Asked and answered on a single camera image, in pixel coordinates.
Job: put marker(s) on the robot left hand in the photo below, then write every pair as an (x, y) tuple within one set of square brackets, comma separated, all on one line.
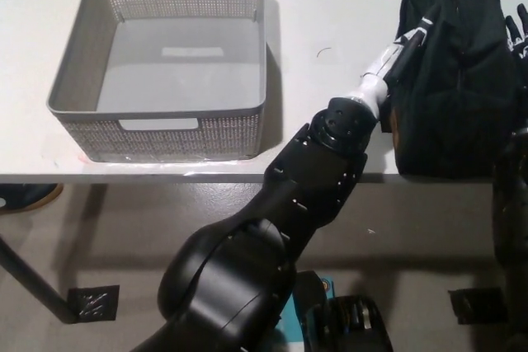
[(377, 80)]

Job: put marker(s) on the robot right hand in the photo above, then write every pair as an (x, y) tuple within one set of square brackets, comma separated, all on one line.
[(520, 34)]

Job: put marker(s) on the black fabric lunch bag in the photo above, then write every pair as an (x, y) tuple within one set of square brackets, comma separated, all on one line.
[(462, 100)]

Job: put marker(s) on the black tape on table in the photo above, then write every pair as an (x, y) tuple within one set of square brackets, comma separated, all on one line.
[(385, 124)]

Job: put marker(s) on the grey perforated plastic basket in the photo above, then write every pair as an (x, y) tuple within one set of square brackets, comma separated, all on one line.
[(165, 137)]

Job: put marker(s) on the black teal robot torso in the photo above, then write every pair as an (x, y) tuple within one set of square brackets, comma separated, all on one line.
[(346, 319)]

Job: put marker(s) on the black floor tape patch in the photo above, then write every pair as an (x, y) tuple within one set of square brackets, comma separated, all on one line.
[(474, 304), (95, 303)]

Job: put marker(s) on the black shoe tan sole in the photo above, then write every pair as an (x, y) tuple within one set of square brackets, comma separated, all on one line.
[(29, 197)]

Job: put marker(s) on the grey metal table leg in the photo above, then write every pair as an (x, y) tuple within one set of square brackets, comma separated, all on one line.
[(37, 282)]

